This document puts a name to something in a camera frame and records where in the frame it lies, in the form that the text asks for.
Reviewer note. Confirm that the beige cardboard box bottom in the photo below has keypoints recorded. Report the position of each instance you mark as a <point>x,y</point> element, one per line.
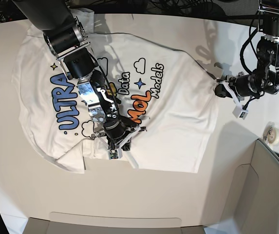
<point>62,223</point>

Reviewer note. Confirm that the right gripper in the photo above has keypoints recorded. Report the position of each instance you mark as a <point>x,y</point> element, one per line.
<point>117,134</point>

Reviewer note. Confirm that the beige cardboard box right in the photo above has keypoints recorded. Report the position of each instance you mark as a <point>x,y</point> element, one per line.
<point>252,204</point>

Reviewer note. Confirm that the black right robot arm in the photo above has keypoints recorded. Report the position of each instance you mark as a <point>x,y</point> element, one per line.
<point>66,39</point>

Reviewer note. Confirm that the white tape roll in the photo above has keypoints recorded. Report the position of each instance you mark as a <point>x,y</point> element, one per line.
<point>271,134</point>

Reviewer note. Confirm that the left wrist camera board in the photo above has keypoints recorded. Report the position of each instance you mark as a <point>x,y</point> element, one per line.
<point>240,113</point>

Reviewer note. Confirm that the white printed t-shirt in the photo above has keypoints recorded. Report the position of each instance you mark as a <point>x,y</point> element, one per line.
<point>163,90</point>

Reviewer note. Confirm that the beige cardboard box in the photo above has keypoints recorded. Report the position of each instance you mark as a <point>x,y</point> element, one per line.
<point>62,223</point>
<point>252,204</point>

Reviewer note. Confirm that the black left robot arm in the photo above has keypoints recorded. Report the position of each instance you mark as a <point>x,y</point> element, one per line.
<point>264,79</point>

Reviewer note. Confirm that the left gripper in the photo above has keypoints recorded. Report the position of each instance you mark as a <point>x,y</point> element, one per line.
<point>238,87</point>

